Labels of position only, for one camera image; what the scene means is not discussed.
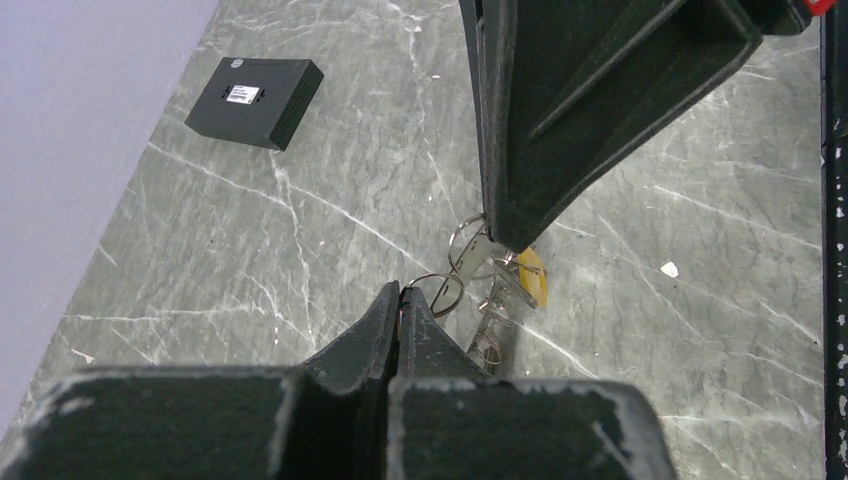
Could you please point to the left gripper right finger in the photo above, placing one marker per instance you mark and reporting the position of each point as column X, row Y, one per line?
column 448, row 419

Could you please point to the yellow tag key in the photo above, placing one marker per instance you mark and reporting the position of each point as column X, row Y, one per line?
column 533, row 276

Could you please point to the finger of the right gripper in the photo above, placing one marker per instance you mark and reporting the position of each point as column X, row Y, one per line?
column 565, row 90
column 470, row 20

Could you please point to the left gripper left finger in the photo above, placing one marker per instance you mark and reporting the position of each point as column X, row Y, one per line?
column 321, row 419

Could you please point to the black box with label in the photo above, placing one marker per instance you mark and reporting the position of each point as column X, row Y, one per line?
column 256, row 102

